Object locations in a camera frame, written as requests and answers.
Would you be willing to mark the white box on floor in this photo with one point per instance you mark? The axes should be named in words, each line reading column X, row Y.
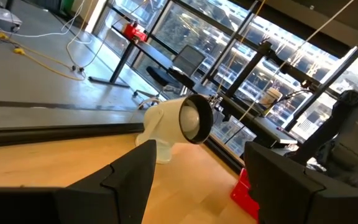
column 2, row 17

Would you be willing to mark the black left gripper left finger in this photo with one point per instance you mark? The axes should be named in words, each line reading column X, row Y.
column 120, row 193

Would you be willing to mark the red device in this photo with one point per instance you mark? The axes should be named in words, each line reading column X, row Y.
column 135, row 32

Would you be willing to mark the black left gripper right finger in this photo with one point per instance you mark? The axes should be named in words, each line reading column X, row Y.
column 284, row 193

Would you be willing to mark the white container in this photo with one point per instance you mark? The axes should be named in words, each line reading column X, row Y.
column 270, row 98

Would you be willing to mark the large glass window wall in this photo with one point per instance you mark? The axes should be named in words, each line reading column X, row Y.
column 191, row 28

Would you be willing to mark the red plastic basket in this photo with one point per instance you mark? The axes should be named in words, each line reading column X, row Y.
column 242, row 194

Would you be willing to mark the black office chair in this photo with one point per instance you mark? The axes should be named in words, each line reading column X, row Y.
column 188, row 60

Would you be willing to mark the white overhead camera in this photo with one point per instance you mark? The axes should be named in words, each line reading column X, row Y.
column 166, row 121

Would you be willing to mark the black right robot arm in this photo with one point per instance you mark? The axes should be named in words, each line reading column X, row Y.
column 343, row 146

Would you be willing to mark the black table frame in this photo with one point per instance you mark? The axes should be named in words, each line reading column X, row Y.
column 42, row 133

